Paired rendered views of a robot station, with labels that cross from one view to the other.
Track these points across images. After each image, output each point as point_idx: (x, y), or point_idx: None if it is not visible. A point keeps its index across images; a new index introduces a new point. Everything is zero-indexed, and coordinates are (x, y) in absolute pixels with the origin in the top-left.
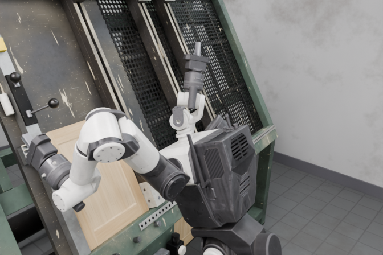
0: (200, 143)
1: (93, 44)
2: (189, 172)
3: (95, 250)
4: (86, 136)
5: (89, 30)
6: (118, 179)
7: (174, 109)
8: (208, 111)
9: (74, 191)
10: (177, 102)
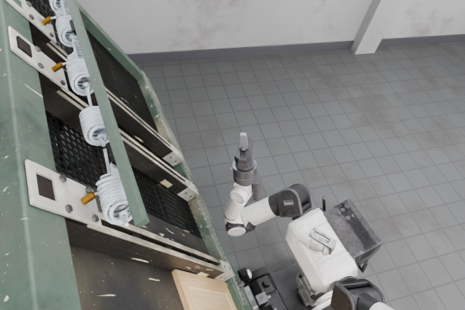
0: (362, 252)
1: (127, 234)
2: (355, 274)
3: None
4: None
5: (116, 227)
6: (217, 300)
7: (333, 247)
8: (156, 136)
9: None
10: (243, 203)
